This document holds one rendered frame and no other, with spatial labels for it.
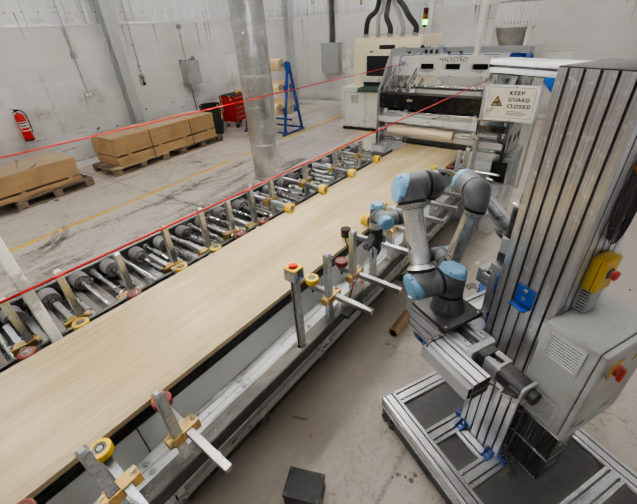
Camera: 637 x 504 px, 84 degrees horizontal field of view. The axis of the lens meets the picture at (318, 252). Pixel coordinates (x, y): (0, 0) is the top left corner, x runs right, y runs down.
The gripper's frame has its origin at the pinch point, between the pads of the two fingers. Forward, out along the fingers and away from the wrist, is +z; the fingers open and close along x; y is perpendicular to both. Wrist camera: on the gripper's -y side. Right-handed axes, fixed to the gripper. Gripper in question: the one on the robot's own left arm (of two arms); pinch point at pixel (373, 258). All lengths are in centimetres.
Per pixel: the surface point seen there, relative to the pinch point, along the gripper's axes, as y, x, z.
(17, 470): -173, 42, 9
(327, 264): -32.5, 9.1, -11.1
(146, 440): -137, 31, 29
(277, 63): 494, 537, -54
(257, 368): -79, 24, 37
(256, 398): -95, 7, 29
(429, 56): 276, 93, -83
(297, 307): -58, 9, 0
